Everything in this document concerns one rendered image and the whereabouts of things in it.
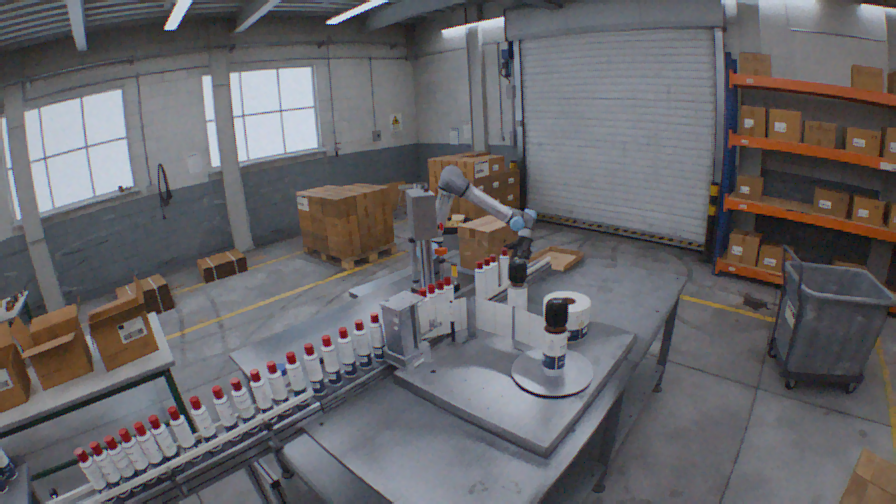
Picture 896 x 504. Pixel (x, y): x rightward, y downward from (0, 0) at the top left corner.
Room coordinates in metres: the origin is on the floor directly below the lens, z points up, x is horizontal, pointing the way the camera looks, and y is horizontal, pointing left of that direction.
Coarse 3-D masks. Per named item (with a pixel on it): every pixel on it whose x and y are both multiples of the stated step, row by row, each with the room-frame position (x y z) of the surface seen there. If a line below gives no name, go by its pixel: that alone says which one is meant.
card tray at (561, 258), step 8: (552, 248) 2.70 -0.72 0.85; (560, 248) 2.66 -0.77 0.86; (536, 256) 2.57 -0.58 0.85; (544, 256) 2.60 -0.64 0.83; (552, 256) 2.59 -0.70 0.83; (560, 256) 2.58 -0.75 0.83; (568, 256) 2.57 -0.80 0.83; (576, 256) 2.56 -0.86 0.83; (552, 264) 2.44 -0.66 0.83; (560, 264) 2.43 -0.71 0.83; (568, 264) 2.37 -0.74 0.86
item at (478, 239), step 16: (464, 224) 2.48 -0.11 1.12; (480, 224) 2.46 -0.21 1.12; (496, 224) 2.44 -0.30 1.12; (464, 240) 2.43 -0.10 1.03; (480, 240) 2.34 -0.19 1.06; (496, 240) 2.35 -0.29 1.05; (512, 240) 2.45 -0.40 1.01; (464, 256) 2.44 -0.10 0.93; (480, 256) 2.34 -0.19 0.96; (496, 256) 2.35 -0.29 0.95
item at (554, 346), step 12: (552, 300) 1.25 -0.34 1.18; (564, 300) 1.24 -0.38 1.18; (552, 312) 1.22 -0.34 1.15; (564, 312) 1.21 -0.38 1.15; (552, 324) 1.22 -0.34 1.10; (564, 324) 1.21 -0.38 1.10; (552, 336) 1.21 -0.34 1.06; (564, 336) 1.21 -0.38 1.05; (552, 348) 1.21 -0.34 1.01; (564, 348) 1.22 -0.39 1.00; (552, 360) 1.21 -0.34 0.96; (564, 360) 1.22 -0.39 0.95; (552, 372) 1.21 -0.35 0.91
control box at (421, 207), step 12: (408, 192) 1.77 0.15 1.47; (420, 192) 1.74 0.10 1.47; (408, 204) 1.77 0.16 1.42; (420, 204) 1.67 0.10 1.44; (432, 204) 1.68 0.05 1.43; (408, 216) 1.80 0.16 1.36; (420, 216) 1.67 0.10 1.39; (432, 216) 1.68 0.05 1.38; (420, 228) 1.67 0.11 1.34; (432, 228) 1.68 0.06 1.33
